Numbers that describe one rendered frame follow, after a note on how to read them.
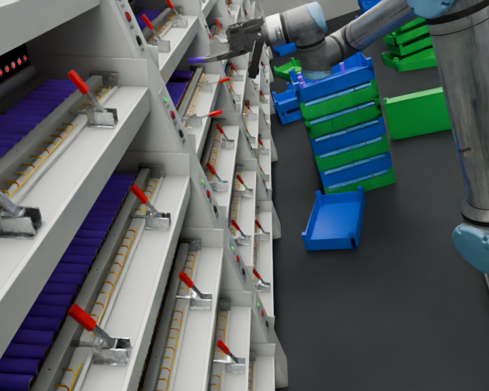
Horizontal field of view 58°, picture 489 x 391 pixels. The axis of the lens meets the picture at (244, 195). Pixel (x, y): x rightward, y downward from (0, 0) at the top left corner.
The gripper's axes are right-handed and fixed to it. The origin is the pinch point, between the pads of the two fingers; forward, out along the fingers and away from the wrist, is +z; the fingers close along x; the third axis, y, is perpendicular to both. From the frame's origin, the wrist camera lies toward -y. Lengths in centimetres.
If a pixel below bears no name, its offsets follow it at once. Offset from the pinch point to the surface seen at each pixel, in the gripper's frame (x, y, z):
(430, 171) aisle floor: -34, -79, -67
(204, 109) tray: 22.5, -7.8, 0.4
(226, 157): 14.5, -26.9, 1.6
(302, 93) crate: -28.7, -28.6, -23.9
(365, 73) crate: -31, -28, -48
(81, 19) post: 60, 25, 4
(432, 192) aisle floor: -18, -79, -64
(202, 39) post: -10.6, 4.4, 2.0
